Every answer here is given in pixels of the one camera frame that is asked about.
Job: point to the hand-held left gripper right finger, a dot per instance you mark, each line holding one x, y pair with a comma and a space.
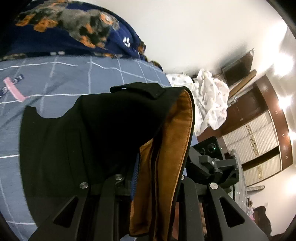
192, 208

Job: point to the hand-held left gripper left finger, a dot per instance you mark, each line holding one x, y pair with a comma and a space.
134, 178

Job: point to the black pants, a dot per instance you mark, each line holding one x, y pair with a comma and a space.
92, 129

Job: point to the brown wardrobe with white panels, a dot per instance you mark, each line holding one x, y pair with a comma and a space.
256, 129

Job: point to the white dotted cloth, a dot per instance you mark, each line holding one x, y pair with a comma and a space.
210, 102

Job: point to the dark cloth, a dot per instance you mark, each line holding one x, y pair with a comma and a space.
262, 220

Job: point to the wooden plank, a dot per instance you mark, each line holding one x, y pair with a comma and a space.
242, 82

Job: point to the dark framed panel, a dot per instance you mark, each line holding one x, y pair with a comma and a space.
238, 67

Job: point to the blue checked bed sheet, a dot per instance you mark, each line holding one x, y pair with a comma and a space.
69, 76

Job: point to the navy dog print blanket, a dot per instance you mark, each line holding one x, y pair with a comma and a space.
57, 27

